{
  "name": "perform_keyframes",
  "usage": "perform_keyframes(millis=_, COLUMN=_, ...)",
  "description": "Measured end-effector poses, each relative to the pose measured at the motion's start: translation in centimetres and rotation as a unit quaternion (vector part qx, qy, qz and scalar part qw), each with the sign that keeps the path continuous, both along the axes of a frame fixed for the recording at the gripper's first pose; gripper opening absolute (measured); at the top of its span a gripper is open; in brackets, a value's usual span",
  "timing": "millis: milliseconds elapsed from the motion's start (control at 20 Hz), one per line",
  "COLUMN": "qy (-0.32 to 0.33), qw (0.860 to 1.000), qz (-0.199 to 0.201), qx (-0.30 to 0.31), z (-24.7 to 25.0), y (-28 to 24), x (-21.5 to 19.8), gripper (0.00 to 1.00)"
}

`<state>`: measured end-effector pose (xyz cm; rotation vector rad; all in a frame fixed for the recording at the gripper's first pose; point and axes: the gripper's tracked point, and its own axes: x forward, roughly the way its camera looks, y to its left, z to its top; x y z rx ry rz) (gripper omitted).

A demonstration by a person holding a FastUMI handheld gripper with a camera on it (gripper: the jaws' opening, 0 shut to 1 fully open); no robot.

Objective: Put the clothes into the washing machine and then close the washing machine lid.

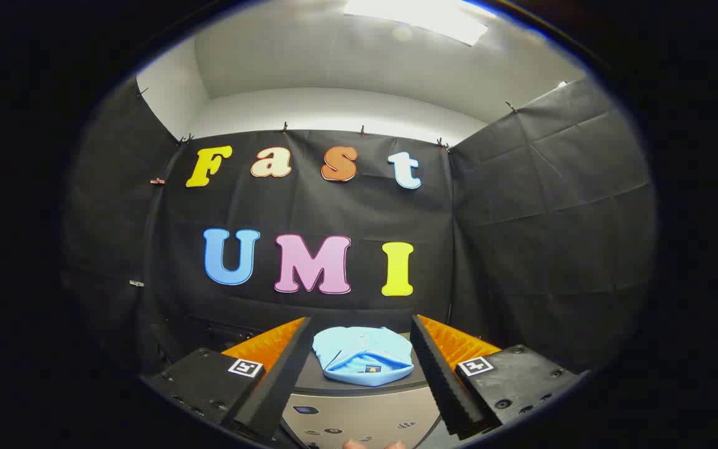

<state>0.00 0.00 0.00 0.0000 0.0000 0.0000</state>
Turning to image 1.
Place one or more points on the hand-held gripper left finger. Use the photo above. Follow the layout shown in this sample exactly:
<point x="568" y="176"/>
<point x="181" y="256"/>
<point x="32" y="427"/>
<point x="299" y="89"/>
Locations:
<point x="284" y="374"/>

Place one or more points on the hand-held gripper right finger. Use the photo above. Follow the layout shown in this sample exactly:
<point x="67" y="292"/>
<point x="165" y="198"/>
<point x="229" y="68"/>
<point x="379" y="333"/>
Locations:
<point x="437" y="374"/>

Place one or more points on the black backdrop cloth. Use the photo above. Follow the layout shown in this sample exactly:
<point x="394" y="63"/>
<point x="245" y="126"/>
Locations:
<point x="521" y="218"/>

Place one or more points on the grey cabinet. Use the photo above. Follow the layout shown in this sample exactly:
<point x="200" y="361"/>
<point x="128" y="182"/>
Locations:
<point x="359" y="411"/>

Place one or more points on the light blue shirt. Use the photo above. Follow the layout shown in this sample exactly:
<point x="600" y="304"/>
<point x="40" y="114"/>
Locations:
<point x="359" y="349"/>

